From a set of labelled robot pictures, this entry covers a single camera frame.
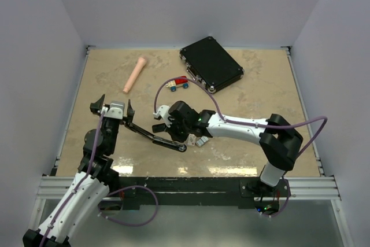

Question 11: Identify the white staple box sleeve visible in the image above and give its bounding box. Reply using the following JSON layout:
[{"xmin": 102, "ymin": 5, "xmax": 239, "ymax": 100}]
[{"xmin": 187, "ymin": 134, "xmax": 197, "ymax": 146}]

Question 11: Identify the staple tray with staples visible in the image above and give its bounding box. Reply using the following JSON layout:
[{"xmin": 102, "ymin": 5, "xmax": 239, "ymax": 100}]
[{"xmin": 195, "ymin": 137, "xmax": 209, "ymax": 147}]

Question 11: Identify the black stapler base plate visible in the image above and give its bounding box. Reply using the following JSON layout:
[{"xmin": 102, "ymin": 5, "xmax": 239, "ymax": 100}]
[{"xmin": 152, "ymin": 123, "xmax": 167, "ymax": 133}]

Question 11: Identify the black stapler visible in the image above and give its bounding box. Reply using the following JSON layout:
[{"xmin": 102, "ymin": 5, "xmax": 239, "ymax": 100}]
[{"xmin": 124, "ymin": 123, "xmax": 187, "ymax": 153}]

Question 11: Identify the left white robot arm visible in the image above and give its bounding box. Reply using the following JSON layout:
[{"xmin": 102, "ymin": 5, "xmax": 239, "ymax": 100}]
[{"xmin": 23, "ymin": 97, "xmax": 135, "ymax": 246}]

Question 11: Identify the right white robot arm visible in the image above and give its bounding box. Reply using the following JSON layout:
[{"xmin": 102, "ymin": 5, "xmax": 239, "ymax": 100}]
[{"xmin": 156, "ymin": 101, "xmax": 303, "ymax": 197}]

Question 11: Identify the red white toy car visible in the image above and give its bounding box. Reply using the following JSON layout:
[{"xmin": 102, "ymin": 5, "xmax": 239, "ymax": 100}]
[{"xmin": 165, "ymin": 76, "xmax": 189, "ymax": 92}]

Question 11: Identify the pink plastic flashlight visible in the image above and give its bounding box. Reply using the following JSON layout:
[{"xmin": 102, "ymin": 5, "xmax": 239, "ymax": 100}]
[{"xmin": 123, "ymin": 57, "xmax": 147, "ymax": 94}]

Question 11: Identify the black metal-edged briefcase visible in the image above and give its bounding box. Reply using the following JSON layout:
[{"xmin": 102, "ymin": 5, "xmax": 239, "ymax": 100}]
[{"xmin": 179, "ymin": 36, "xmax": 245, "ymax": 94}]

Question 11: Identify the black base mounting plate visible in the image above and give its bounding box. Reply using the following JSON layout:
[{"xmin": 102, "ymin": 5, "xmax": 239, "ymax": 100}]
[{"xmin": 103, "ymin": 177, "xmax": 291, "ymax": 210}]

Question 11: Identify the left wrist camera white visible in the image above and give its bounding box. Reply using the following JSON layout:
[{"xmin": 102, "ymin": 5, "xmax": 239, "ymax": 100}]
[{"xmin": 101, "ymin": 101, "xmax": 125, "ymax": 120}]

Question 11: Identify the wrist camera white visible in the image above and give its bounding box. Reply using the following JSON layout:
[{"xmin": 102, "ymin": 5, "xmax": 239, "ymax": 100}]
[
  {"xmin": 153, "ymin": 105, "xmax": 169, "ymax": 120},
  {"xmin": 101, "ymin": 101, "xmax": 125, "ymax": 120}
]

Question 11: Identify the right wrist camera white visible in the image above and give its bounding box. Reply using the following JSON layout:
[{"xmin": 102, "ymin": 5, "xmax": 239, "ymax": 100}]
[{"xmin": 153, "ymin": 105, "xmax": 169, "ymax": 120}]

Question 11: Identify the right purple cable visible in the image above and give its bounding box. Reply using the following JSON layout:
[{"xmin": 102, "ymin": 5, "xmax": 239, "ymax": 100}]
[{"xmin": 154, "ymin": 78, "xmax": 329, "ymax": 219}]

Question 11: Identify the aluminium frame rail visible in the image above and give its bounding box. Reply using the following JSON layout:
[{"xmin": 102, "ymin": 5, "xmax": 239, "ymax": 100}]
[{"xmin": 287, "ymin": 176, "xmax": 341, "ymax": 201}]

